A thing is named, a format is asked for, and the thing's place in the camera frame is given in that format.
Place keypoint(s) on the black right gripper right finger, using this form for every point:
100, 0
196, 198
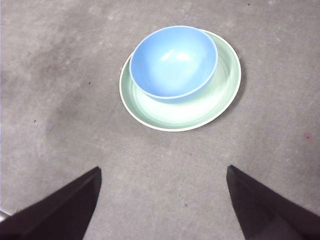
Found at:
270, 215

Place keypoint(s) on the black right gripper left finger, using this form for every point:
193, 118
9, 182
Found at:
57, 212

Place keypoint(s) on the green plate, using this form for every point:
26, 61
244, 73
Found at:
175, 117

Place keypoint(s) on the blue bowl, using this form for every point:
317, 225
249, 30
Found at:
172, 70

